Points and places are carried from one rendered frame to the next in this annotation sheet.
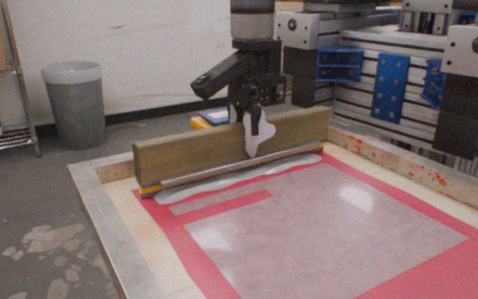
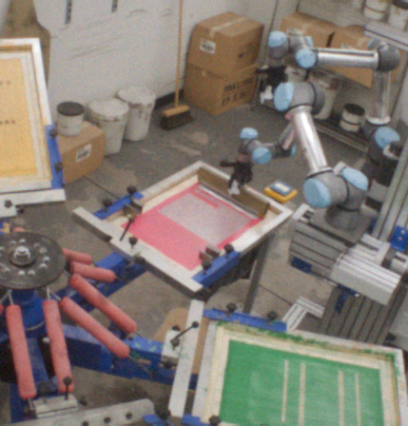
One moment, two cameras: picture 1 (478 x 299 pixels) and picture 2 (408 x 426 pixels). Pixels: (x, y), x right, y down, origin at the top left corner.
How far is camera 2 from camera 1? 2.91 m
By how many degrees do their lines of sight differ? 55
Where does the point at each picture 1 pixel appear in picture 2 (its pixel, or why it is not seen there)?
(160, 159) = (204, 174)
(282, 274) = (178, 211)
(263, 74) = (242, 172)
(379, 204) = (224, 230)
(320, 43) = not seen: hidden behind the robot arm
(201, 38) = not seen: outside the picture
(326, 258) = (188, 219)
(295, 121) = (250, 197)
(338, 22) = not seen: hidden behind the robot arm
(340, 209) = (216, 222)
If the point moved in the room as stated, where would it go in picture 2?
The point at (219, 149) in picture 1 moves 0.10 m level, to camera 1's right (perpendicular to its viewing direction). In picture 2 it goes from (222, 185) to (229, 197)
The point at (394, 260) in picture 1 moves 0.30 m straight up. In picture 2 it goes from (194, 230) to (205, 175)
